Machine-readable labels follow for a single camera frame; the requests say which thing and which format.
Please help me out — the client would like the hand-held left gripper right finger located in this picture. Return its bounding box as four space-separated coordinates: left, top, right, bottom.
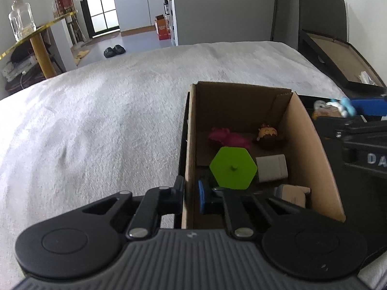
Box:
198 180 303 240

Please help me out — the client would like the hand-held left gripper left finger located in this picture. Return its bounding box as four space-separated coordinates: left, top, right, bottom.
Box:
81 175 186 240

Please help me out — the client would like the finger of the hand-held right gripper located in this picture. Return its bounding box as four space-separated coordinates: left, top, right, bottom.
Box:
316 116 387 141
351 97 387 116

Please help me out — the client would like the blue white toy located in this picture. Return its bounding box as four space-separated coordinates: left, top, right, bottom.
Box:
313 97 358 118

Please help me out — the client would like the green hexagonal container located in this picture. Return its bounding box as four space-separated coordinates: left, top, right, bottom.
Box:
209 146 258 189

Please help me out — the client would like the brown cardboard box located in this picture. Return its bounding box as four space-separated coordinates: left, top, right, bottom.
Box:
181 81 347 231

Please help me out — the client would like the pink dinosaur toy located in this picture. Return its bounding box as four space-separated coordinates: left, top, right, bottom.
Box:
208 126 250 149

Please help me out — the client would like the brown round toy figure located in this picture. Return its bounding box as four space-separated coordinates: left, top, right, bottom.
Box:
253 123 285 150

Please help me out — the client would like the white wall charger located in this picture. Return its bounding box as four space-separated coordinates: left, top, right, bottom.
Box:
255 154 289 183

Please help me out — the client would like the beige toy block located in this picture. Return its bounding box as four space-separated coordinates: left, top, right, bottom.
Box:
273 183 312 209

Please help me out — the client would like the white crumpled tissue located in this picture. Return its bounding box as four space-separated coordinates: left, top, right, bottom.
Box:
358 71 376 85

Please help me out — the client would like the black-framed brown board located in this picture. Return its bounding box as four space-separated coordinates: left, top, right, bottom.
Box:
298 28 387 95

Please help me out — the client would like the white fluffy blanket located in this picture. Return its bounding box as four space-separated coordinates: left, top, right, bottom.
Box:
0 40 387 290

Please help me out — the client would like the grey upholstered headboard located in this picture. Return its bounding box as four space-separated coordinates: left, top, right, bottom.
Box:
271 0 347 52

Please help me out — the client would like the orange cardboard carton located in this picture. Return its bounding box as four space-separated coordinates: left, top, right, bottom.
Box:
154 15 171 41

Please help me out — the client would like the white kitchen cabinet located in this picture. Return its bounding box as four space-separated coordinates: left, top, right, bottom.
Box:
112 0 171 33

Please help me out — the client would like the gold-rimmed round table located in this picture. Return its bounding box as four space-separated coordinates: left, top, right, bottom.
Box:
0 10 79 80

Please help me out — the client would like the clutter under round table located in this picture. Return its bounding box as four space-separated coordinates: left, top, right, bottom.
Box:
0 57 40 92

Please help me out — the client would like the black-framed glass door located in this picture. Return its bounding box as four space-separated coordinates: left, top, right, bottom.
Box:
75 0 120 36

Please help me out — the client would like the red box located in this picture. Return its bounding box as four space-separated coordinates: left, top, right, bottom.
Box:
54 0 73 16

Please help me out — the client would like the clear glass jar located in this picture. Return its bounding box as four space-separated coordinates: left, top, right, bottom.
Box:
8 0 37 42

